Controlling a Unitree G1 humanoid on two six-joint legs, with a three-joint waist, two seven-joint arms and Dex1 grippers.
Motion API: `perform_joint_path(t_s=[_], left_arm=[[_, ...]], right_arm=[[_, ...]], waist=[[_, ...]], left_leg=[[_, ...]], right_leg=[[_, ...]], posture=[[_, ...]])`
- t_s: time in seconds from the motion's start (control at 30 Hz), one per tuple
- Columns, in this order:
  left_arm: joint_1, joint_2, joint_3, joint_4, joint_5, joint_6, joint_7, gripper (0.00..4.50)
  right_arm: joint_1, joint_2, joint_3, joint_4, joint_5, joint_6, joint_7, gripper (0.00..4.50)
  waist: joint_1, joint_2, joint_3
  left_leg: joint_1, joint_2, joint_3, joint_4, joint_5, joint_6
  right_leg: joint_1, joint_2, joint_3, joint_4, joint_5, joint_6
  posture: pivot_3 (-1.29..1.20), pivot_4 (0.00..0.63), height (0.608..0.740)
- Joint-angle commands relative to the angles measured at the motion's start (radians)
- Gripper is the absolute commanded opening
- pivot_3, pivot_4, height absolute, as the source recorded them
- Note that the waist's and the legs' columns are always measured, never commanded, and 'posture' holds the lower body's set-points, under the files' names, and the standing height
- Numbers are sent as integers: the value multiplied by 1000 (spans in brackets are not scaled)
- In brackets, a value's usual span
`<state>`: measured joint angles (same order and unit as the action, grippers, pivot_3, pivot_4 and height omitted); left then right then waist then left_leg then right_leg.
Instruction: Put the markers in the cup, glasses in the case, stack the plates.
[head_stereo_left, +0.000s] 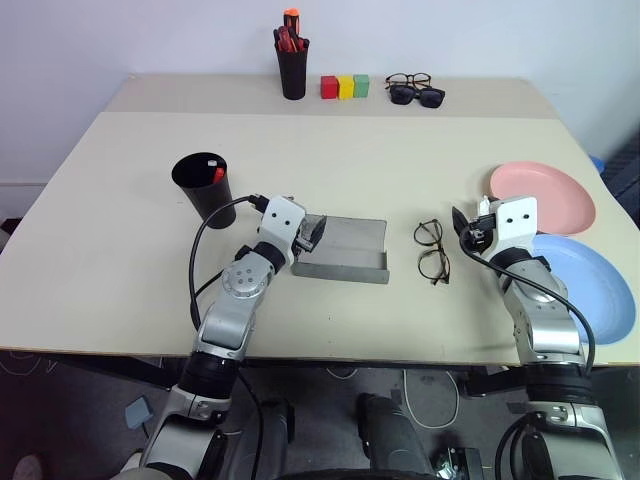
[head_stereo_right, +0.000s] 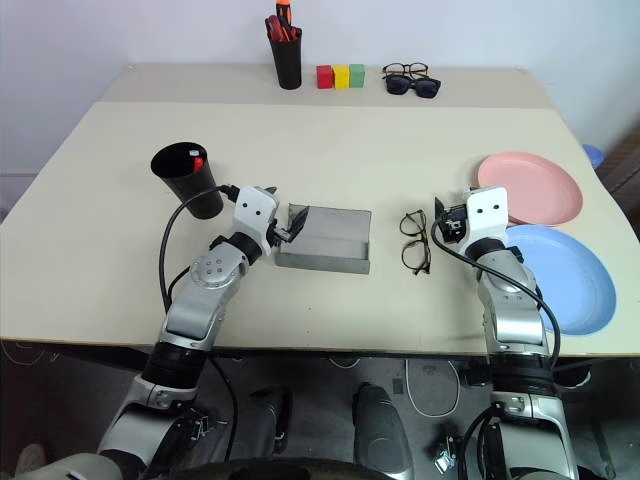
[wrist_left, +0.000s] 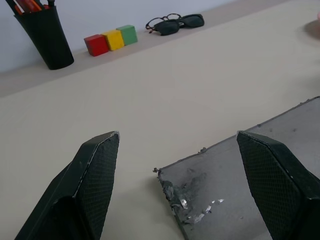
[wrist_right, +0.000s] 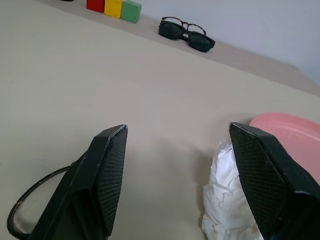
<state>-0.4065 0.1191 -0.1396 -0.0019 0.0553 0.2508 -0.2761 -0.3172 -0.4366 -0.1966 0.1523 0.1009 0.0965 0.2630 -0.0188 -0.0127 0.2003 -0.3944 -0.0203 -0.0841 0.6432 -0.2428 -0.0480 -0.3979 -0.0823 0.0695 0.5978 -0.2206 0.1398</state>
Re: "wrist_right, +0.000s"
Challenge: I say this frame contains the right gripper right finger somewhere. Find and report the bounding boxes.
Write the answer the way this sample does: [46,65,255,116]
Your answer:
[228,121,320,240]

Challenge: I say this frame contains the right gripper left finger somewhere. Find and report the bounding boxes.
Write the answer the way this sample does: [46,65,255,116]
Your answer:
[26,124,129,240]

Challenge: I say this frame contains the crumpled white tissue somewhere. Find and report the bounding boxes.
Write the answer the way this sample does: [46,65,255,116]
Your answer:
[201,140,265,240]

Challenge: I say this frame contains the pink plate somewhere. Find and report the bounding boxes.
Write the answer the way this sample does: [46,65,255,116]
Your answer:
[249,112,320,186]

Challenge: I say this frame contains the tortoiseshell round glasses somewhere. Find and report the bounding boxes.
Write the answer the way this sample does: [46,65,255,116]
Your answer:
[6,162,76,238]

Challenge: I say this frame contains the black sunglasses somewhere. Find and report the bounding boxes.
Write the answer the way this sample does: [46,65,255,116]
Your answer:
[158,19,216,54]

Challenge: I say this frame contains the tortoiseshell square glasses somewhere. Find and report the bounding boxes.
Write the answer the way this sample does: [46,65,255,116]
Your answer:
[161,16,208,36]

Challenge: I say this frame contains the yellow block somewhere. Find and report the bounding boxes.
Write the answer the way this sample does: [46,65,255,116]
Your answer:
[104,0,125,20]

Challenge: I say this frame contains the green block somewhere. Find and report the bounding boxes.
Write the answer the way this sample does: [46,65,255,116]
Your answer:
[120,0,143,25]

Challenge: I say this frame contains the red block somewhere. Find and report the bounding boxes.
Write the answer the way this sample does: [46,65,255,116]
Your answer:
[86,0,106,14]

